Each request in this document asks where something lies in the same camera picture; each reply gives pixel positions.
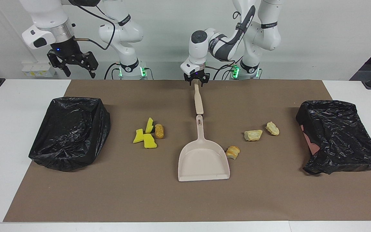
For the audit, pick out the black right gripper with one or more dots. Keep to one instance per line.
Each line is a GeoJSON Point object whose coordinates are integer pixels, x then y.
{"type": "Point", "coordinates": [68, 51]}

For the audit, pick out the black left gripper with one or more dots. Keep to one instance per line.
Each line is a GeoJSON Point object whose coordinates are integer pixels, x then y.
{"type": "Point", "coordinates": [197, 76]}

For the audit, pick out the beige hand brush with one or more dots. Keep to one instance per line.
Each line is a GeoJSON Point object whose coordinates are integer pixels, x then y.
{"type": "Point", "coordinates": [199, 100]}

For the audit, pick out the brown peanut shaped bread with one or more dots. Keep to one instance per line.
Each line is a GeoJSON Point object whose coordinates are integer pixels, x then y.
{"type": "Point", "coordinates": [159, 131]}

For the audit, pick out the yellow sponge piece green backing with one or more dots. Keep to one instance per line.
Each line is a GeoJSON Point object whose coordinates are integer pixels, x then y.
{"type": "Point", "coordinates": [148, 125]}

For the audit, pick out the large yellow sponge piece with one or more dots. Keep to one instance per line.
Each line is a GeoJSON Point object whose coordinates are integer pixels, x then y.
{"type": "Point", "coordinates": [150, 141]}

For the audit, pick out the orange striped croissant toy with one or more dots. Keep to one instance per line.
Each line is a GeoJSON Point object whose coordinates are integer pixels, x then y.
{"type": "Point", "coordinates": [233, 152]}

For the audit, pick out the beige plastic dustpan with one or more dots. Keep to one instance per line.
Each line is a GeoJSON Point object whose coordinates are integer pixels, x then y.
{"type": "Point", "coordinates": [201, 161]}

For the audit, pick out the notched yellow sponge piece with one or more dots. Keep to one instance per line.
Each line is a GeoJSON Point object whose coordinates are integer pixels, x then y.
{"type": "Point", "coordinates": [138, 137]}

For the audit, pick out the pale ridged bread piece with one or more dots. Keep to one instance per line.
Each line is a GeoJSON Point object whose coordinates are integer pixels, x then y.
{"type": "Point", "coordinates": [272, 128]}

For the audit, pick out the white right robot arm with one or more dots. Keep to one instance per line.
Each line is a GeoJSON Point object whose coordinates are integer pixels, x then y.
{"type": "Point", "coordinates": [121, 32]}

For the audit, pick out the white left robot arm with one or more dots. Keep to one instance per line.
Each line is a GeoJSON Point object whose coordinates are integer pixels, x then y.
{"type": "Point", "coordinates": [266, 35]}

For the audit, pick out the black bagged bin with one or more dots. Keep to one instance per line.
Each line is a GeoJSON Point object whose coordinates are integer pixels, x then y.
{"type": "Point", "coordinates": [69, 135]}

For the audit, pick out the black bagged bin showing pink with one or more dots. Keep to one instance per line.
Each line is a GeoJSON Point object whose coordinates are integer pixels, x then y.
{"type": "Point", "coordinates": [340, 135]}

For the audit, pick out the brown table mat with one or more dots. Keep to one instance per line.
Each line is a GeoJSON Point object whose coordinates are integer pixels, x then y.
{"type": "Point", "coordinates": [185, 199]}

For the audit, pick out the white wall box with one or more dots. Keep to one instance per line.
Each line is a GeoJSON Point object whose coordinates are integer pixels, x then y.
{"type": "Point", "coordinates": [39, 69]}

